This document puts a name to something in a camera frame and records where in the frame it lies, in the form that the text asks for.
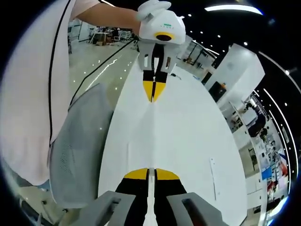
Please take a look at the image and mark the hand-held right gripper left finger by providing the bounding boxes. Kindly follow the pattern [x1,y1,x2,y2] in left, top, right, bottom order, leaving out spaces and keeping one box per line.
[87,167,150,226]

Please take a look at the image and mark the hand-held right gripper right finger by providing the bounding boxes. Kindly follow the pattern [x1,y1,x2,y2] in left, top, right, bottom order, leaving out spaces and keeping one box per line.
[154,168,228,226]

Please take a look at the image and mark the clear food packaging bag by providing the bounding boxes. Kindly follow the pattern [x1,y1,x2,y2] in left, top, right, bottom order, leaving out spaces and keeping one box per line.
[127,100,219,226]

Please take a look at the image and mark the person's left hand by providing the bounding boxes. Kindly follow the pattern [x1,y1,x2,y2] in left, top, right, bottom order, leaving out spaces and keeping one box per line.
[137,0,172,21]

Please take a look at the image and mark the black cabinet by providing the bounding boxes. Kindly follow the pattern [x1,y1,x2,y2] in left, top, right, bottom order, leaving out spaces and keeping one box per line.
[208,81,228,102]

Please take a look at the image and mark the grey mesh office chair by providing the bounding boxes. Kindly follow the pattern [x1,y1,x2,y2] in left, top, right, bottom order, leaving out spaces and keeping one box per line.
[48,83,119,210]

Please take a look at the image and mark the white square pillar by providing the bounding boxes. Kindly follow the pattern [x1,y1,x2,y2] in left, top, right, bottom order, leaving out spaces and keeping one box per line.
[212,43,266,109]

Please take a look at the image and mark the person in white shirt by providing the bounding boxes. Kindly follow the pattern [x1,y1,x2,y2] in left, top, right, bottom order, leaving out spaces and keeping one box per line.
[0,0,101,187]

